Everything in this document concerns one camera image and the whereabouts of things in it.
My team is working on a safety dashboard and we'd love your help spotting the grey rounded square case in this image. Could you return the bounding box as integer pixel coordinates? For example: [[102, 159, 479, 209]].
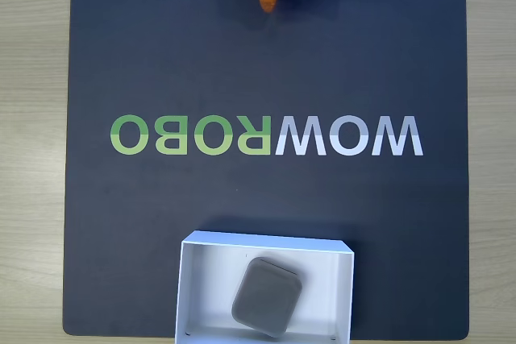
[[231, 255, 303, 339]]

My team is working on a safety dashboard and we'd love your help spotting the dark mat with WOWROBO print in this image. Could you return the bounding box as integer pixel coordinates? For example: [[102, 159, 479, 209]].
[[61, 0, 471, 339]]

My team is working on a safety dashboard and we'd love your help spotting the white cardboard box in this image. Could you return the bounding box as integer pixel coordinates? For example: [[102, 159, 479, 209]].
[[173, 230, 356, 344]]

